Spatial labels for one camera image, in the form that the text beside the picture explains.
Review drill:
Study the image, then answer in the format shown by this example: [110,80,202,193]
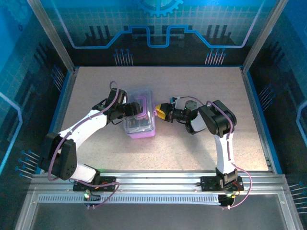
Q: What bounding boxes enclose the purple tool box clear lid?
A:
[123,86,157,139]

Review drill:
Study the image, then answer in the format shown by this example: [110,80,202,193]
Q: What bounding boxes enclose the slotted grey cable duct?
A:
[37,193,223,205]

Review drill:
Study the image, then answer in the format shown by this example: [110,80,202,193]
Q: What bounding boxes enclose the small black connector board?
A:
[218,193,237,210]
[83,189,101,209]

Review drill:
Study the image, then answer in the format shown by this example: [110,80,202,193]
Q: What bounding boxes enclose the aluminium table side rail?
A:
[35,67,80,174]
[240,67,283,174]

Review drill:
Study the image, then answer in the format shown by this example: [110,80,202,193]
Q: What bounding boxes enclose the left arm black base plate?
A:
[72,176,118,192]

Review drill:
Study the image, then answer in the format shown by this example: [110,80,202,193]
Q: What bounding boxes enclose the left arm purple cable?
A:
[47,81,120,209]

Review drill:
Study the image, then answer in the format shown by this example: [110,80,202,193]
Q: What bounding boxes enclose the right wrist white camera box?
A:
[169,96,184,110]

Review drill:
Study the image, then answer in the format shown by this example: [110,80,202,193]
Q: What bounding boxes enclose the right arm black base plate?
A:
[200,176,245,192]

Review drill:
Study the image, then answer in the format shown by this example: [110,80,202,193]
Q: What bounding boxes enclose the aluminium framed grey panel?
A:
[15,191,304,230]

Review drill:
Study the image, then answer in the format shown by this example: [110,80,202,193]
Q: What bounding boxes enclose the aluminium frame post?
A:
[241,0,288,74]
[26,0,77,74]

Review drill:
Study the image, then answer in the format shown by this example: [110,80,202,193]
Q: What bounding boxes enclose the aluminium mounting rail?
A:
[30,169,290,195]

